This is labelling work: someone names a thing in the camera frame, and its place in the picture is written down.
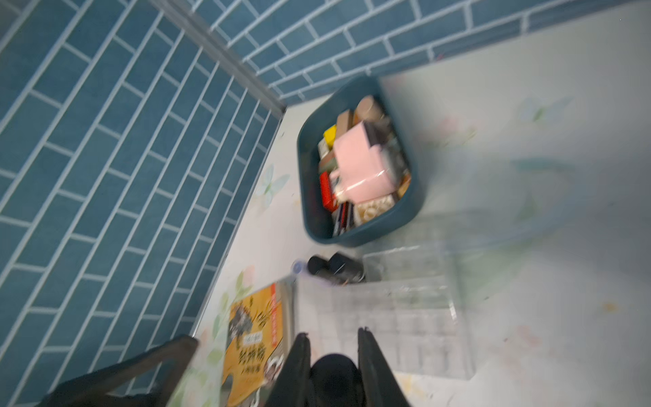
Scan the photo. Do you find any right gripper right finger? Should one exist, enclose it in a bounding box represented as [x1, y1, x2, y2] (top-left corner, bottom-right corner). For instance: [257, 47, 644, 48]
[358, 328, 410, 407]

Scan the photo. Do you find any pink box in bin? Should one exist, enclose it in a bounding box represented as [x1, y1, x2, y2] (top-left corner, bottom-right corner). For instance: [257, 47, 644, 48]
[331, 121, 401, 204]

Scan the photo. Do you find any clear acrylic lipstick organizer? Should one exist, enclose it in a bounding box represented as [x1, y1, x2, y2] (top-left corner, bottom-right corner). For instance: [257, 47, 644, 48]
[294, 208, 476, 382]

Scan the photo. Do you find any yellow illustrated book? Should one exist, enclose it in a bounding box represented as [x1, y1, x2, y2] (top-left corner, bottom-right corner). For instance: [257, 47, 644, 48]
[220, 276, 296, 406]

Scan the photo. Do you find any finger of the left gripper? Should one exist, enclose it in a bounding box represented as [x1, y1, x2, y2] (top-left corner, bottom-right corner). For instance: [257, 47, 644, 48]
[39, 335, 199, 406]

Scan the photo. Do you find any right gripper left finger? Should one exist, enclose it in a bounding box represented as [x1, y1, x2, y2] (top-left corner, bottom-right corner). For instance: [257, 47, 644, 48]
[265, 332, 311, 407]

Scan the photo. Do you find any purple lipstick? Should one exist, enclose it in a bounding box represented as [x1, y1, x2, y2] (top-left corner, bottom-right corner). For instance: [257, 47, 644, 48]
[291, 259, 308, 275]

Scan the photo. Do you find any teal plastic bin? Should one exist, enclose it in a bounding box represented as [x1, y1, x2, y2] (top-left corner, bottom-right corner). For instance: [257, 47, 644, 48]
[297, 76, 425, 248]

